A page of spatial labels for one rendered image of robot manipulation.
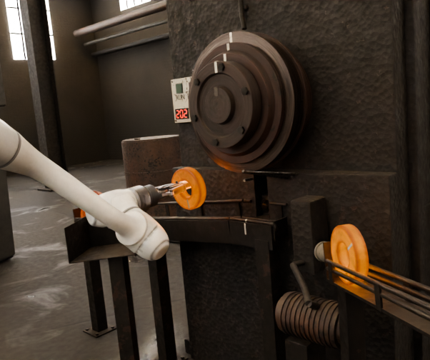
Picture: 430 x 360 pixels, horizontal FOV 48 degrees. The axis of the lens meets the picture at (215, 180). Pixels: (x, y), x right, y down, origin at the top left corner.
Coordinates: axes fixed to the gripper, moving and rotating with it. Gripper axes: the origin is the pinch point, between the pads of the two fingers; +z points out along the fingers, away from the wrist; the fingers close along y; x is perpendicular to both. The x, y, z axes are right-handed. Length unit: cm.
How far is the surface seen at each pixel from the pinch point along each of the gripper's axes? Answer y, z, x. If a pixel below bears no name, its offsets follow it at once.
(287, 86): 42, 9, 30
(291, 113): 42.4, 8.3, 22.0
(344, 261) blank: 66, -8, -16
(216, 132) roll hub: 16.8, 0.8, 18.2
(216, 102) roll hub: 20.0, -0.5, 28.1
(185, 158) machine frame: -24.6, 22.9, 4.8
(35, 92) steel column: -629, 268, 63
